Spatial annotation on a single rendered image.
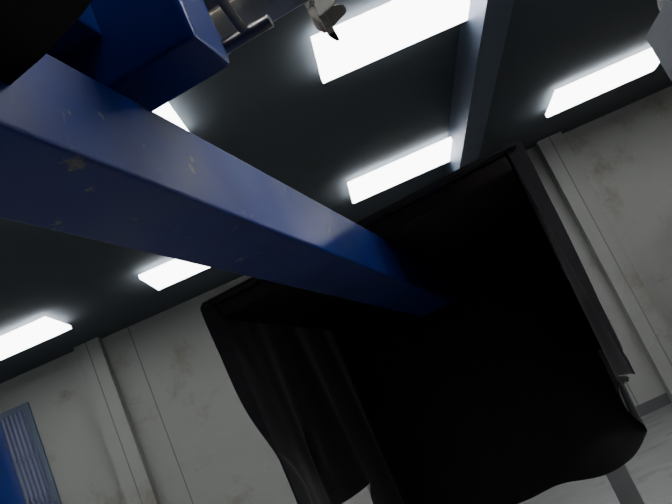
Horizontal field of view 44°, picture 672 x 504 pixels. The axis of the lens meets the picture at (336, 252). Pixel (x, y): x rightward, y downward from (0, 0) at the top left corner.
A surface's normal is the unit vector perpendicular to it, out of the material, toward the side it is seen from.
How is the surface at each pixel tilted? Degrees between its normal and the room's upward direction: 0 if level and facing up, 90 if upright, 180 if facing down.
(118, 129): 90
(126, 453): 90
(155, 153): 90
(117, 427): 90
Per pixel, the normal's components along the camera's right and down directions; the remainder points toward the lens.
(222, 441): -0.09, -0.22
